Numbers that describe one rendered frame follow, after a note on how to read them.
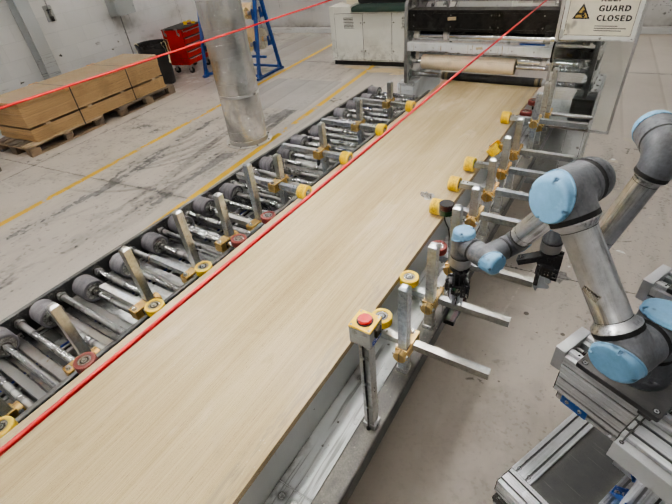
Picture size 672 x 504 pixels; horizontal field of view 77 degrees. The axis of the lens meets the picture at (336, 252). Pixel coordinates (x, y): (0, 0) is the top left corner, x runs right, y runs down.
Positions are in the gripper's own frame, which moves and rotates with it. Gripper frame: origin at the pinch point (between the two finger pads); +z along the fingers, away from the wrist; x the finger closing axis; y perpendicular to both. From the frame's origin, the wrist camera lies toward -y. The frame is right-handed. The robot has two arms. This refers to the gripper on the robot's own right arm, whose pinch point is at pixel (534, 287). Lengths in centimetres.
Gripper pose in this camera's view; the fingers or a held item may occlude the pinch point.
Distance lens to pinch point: 195.4
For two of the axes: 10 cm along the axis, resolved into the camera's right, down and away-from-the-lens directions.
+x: 5.3, -5.6, 6.4
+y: 8.4, 2.7, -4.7
